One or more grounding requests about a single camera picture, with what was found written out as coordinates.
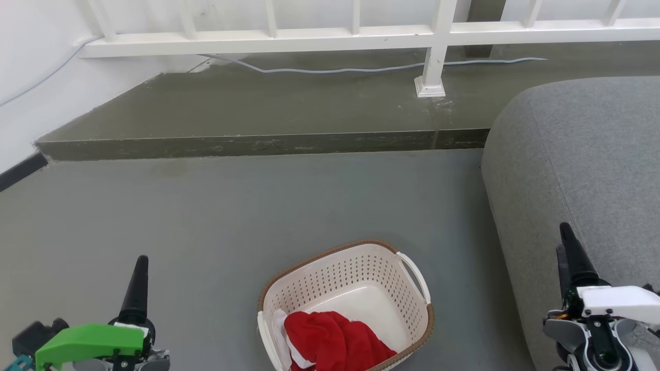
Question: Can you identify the grey fabric sofa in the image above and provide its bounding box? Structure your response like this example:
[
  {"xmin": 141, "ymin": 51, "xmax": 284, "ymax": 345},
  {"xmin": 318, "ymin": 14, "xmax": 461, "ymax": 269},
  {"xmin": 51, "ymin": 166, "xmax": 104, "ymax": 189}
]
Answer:
[{"xmin": 481, "ymin": 76, "xmax": 660, "ymax": 371}]

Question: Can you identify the white railing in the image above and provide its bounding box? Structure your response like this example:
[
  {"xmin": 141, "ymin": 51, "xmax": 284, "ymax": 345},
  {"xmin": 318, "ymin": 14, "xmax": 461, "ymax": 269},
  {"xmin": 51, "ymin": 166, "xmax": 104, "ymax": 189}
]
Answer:
[{"xmin": 77, "ymin": 0, "xmax": 660, "ymax": 98}]

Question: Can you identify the red garment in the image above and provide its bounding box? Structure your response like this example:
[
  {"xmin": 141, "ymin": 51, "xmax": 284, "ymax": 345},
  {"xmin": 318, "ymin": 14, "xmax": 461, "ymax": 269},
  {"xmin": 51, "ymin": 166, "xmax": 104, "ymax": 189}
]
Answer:
[{"xmin": 284, "ymin": 310, "xmax": 399, "ymax": 371}]

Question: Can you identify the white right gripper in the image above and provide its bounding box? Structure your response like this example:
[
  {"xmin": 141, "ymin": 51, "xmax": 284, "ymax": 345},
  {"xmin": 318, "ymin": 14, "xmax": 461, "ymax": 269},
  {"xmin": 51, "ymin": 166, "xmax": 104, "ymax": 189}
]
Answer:
[{"xmin": 556, "ymin": 222, "xmax": 660, "ymax": 326}]

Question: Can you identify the cream plastic laundry basket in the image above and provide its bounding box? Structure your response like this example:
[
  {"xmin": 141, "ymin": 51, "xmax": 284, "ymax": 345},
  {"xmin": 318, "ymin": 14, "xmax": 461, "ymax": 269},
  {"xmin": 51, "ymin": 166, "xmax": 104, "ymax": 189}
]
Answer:
[{"xmin": 257, "ymin": 239, "xmax": 435, "ymax": 371}]

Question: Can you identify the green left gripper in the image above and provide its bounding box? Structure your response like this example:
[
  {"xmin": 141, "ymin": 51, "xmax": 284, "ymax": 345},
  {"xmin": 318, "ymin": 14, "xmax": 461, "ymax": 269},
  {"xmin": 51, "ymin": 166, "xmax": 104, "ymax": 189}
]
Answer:
[{"xmin": 35, "ymin": 255, "xmax": 156, "ymax": 371}]

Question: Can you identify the thin pale wall cable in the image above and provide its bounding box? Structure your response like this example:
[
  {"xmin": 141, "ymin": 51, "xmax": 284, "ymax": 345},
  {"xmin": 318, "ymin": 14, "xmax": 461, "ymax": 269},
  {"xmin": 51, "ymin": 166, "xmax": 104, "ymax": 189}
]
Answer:
[{"xmin": 0, "ymin": 36, "xmax": 101, "ymax": 107}]

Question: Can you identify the white garment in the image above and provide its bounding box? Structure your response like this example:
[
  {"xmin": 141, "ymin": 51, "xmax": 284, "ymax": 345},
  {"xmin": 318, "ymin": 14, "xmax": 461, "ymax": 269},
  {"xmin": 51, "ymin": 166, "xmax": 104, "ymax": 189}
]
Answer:
[{"xmin": 272, "ymin": 308, "xmax": 316, "ymax": 371}]

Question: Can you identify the black baseboard strip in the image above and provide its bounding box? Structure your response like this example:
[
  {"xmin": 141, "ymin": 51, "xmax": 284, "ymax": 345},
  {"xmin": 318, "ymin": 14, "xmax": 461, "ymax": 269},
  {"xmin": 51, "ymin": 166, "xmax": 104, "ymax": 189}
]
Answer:
[{"xmin": 0, "ymin": 153, "xmax": 48, "ymax": 192}]

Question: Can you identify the dark grey pillar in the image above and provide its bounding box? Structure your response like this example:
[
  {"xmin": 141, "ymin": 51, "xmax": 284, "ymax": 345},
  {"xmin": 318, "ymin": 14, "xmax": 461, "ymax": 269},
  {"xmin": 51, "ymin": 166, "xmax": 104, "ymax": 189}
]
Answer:
[{"xmin": 464, "ymin": 0, "xmax": 507, "ymax": 58}]

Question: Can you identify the grey floor cable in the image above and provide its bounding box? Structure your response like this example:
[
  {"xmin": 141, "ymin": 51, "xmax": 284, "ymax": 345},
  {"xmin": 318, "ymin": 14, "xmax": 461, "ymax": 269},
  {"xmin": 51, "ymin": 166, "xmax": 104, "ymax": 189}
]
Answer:
[{"xmin": 199, "ymin": 53, "xmax": 548, "ymax": 75}]

